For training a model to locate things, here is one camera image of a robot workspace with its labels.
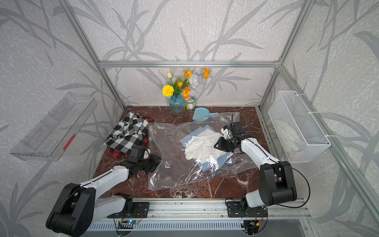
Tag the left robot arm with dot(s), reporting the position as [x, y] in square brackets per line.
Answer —
[80, 205]

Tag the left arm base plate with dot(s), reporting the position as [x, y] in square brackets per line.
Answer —
[139, 209]

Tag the blue glass flower vase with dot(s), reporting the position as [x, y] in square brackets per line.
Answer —
[177, 104]

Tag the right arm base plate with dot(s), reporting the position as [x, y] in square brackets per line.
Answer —
[239, 209]

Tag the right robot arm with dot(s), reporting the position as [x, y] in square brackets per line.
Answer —
[277, 183]

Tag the red black plaid shirt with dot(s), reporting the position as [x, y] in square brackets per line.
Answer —
[115, 152]

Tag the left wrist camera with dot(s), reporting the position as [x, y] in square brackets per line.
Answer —
[138, 153]

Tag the white wire wall basket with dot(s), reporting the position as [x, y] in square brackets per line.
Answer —
[289, 107]

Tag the white garment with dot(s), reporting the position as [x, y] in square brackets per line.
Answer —
[203, 146]

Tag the artificial flower bouquet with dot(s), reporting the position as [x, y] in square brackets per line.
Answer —
[184, 86]

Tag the grey white plaid shirt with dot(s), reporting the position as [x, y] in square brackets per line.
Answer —
[127, 133]

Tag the white cloth in basket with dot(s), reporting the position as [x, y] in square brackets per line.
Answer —
[290, 140]

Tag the light blue folded garment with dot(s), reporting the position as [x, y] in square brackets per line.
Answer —
[205, 166]

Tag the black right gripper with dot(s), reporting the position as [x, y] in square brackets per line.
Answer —
[220, 144]

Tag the small white lidded jar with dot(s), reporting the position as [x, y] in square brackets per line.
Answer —
[190, 103]

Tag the light blue plastic scoop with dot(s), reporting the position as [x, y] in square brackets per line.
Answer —
[202, 114]

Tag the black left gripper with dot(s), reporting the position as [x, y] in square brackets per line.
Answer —
[155, 162]

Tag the clear acrylic wall shelf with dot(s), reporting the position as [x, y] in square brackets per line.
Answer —
[51, 137]

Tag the clear plastic vacuum bag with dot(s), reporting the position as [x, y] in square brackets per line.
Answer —
[174, 169]

